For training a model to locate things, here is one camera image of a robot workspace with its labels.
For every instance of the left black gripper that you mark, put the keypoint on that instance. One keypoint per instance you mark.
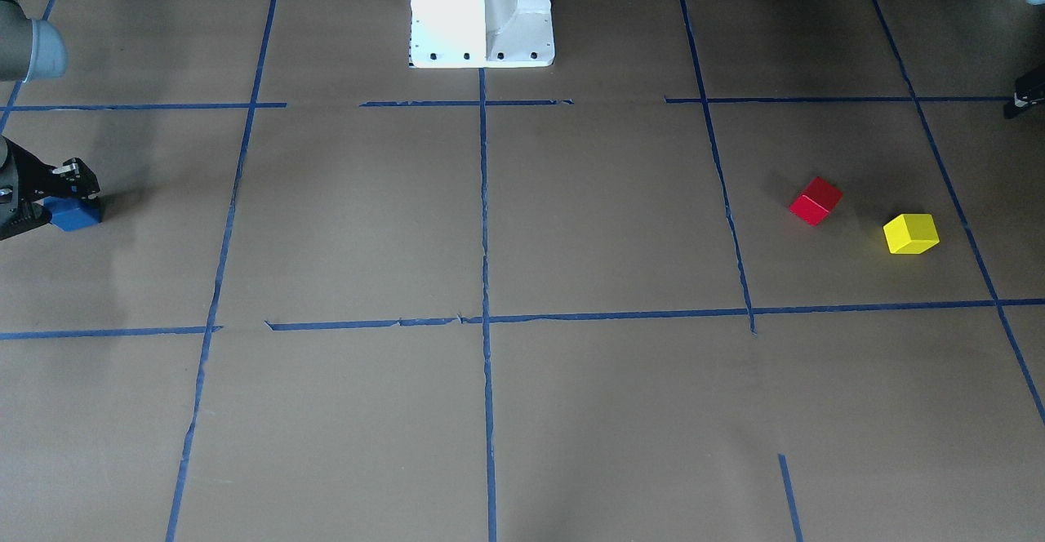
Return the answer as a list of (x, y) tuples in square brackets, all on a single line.
[(1030, 89)]

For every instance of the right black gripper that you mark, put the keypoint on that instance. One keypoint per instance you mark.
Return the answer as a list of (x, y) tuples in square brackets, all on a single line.
[(24, 180)]

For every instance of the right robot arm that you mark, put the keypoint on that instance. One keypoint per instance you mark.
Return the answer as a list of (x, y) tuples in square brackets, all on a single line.
[(31, 49)]

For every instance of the blue wooden block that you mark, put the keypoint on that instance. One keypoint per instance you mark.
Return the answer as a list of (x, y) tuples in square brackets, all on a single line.
[(70, 214)]

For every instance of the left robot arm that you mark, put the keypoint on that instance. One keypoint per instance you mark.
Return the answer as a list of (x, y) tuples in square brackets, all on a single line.
[(1028, 88)]

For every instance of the yellow wooden block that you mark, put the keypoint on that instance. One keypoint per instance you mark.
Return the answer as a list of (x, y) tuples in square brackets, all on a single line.
[(911, 233)]

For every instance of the red wooden block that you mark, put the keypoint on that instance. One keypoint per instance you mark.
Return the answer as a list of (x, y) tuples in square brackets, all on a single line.
[(816, 201)]

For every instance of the white pedestal column with base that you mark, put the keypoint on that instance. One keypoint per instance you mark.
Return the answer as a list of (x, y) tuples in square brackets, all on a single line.
[(478, 34)]

